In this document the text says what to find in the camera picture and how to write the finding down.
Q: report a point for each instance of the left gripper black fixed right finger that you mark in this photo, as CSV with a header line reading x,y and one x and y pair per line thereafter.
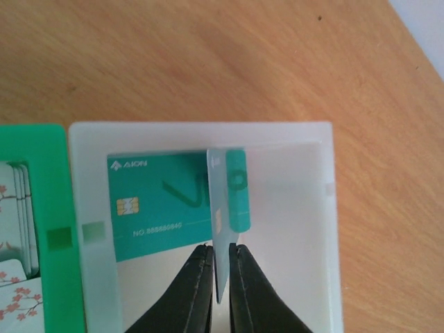
x,y
255,306

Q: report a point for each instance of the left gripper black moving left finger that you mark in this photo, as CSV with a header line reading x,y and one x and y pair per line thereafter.
x,y
186,305

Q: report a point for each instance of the teal striped card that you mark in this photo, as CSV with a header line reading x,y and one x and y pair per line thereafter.
x,y
222,181

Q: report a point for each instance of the teal card stack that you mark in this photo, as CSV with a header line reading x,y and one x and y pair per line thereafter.
x,y
160,201

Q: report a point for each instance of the white card in middle compartment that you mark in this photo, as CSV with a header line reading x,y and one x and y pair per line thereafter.
x,y
22,305

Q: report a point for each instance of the white plastic bin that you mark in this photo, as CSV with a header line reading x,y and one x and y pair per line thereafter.
x,y
293,234

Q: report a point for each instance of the green plastic bin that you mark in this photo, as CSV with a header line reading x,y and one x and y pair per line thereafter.
x,y
43,148

